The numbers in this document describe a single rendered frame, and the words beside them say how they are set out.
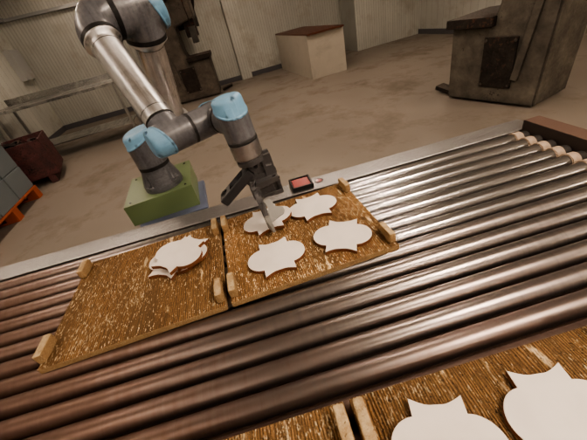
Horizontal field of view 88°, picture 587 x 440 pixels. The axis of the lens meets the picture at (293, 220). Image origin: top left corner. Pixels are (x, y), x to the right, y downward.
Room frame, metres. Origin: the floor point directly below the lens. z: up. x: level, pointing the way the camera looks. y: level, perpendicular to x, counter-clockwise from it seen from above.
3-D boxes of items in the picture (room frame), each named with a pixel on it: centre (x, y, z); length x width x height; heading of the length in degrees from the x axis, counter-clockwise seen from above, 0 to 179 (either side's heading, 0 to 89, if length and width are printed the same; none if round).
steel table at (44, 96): (6.47, 3.60, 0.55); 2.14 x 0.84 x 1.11; 100
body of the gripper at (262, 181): (0.74, 0.06, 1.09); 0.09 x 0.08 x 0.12; 97
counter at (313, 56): (8.45, -1.41, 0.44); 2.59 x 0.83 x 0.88; 10
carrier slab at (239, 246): (0.66, 0.00, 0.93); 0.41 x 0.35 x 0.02; 97
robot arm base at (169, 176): (1.16, 0.47, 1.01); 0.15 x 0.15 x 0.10
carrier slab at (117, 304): (0.62, 0.41, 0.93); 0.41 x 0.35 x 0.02; 96
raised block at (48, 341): (0.46, 0.59, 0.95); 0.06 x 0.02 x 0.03; 6
